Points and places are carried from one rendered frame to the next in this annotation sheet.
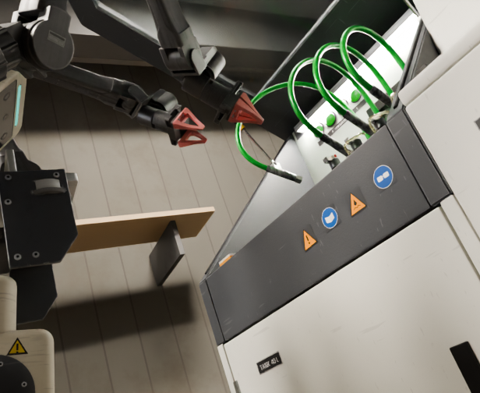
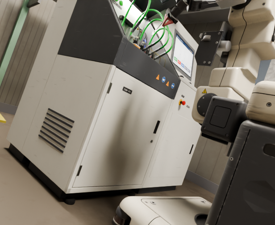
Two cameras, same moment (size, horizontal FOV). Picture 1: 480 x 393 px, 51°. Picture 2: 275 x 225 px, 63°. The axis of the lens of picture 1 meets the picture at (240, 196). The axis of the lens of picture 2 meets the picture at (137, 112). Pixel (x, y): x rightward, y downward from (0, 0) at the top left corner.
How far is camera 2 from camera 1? 183 cm
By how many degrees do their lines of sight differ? 98
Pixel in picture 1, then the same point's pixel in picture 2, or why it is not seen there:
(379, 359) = (148, 113)
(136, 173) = not seen: outside the picture
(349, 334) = (148, 104)
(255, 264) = (145, 63)
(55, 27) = not seen: hidden behind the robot
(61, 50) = not seen: hidden behind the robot
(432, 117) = (181, 87)
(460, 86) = (184, 88)
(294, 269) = (151, 78)
